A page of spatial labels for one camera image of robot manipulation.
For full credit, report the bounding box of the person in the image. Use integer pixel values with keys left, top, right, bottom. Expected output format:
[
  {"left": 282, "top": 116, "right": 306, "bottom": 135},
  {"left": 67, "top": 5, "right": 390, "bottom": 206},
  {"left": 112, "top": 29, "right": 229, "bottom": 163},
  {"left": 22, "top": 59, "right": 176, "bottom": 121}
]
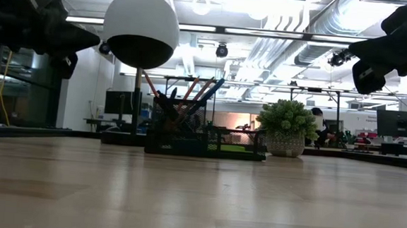
[{"left": 307, "top": 107, "right": 339, "bottom": 150}]

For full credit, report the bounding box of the black ceiling spotlight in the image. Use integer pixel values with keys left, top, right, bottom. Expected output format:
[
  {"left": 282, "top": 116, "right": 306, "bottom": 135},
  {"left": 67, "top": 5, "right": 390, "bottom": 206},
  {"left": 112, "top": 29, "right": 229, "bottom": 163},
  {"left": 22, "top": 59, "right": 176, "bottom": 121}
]
[
  {"left": 98, "top": 40, "right": 112, "bottom": 56},
  {"left": 215, "top": 42, "right": 230, "bottom": 59},
  {"left": 327, "top": 47, "right": 353, "bottom": 69}
]

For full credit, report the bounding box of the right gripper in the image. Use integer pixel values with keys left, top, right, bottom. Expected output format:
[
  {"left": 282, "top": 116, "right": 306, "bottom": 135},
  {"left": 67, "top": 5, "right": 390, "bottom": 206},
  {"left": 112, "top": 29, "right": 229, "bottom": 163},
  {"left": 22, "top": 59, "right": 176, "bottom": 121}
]
[{"left": 345, "top": 0, "right": 407, "bottom": 98}]

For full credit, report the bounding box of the black mesh desk organizer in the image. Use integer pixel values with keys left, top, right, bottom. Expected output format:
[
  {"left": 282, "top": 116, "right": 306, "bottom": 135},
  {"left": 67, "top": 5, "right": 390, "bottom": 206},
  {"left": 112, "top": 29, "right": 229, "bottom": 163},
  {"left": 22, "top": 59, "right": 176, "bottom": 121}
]
[{"left": 143, "top": 96, "right": 271, "bottom": 162}]

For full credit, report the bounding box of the black aluminium table frame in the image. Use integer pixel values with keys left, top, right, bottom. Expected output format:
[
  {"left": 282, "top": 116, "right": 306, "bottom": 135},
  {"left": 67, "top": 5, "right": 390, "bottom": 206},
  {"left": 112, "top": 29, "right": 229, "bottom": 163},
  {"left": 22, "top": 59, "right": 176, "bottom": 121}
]
[{"left": 0, "top": 124, "right": 407, "bottom": 170}]

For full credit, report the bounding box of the orange pencil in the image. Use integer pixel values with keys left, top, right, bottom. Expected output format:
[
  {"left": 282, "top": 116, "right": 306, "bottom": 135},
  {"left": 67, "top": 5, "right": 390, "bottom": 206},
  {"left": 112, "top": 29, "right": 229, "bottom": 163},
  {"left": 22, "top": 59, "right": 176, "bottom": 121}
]
[{"left": 175, "top": 75, "right": 200, "bottom": 114}]

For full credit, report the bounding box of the yellow cable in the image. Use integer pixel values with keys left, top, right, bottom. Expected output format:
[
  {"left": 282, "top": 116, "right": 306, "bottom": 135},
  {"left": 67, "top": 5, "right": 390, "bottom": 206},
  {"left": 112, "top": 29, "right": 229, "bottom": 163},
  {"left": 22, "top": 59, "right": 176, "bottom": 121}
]
[{"left": 0, "top": 44, "right": 16, "bottom": 127}]

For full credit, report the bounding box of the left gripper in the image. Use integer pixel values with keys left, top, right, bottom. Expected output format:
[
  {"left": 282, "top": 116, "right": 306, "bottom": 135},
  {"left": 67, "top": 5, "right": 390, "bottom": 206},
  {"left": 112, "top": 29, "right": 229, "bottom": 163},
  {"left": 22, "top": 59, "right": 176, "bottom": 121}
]
[{"left": 0, "top": 0, "right": 104, "bottom": 82}]

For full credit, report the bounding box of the light wooden pencil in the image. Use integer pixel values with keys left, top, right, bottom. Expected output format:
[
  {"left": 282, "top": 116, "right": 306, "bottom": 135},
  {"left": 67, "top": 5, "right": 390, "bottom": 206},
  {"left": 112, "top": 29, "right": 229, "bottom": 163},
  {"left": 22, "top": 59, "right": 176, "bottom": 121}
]
[{"left": 185, "top": 76, "right": 216, "bottom": 117}]

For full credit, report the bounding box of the white globe table lamp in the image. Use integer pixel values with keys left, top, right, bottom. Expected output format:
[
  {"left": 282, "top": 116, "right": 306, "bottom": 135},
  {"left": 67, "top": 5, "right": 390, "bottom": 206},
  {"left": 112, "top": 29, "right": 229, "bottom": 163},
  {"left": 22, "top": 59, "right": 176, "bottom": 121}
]
[{"left": 95, "top": 0, "right": 183, "bottom": 149}]

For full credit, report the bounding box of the green sticky note pad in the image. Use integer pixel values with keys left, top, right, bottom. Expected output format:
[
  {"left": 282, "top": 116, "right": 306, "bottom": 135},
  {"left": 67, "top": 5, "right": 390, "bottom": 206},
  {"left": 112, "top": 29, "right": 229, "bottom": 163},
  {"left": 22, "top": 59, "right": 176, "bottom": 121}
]
[{"left": 218, "top": 144, "right": 250, "bottom": 153}]

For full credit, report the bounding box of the green potted plant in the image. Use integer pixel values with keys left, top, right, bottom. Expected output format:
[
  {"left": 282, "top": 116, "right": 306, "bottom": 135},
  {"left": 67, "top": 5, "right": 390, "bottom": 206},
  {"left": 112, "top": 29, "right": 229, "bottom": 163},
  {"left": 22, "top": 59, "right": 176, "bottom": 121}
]
[{"left": 254, "top": 97, "right": 321, "bottom": 160}]

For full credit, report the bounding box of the black background rack frame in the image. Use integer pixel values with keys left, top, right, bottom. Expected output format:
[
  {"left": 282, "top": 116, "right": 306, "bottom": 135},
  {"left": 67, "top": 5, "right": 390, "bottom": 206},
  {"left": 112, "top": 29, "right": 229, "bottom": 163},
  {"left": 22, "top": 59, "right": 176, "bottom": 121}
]
[
  {"left": 287, "top": 85, "right": 342, "bottom": 134},
  {"left": 161, "top": 75, "right": 218, "bottom": 124}
]

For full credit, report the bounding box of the black computer monitor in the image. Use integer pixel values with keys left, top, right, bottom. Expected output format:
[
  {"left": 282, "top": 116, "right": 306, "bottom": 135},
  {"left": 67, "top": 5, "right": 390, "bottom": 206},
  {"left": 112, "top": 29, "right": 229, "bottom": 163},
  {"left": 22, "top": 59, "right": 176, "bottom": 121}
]
[
  {"left": 103, "top": 89, "right": 143, "bottom": 125},
  {"left": 375, "top": 109, "right": 407, "bottom": 138}
]

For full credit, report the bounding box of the plain black pen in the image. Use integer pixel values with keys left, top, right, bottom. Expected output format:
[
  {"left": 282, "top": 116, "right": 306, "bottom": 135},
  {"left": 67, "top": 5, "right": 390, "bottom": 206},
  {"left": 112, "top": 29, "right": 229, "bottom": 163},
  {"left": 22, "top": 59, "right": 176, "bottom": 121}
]
[{"left": 153, "top": 89, "right": 177, "bottom": 122}]

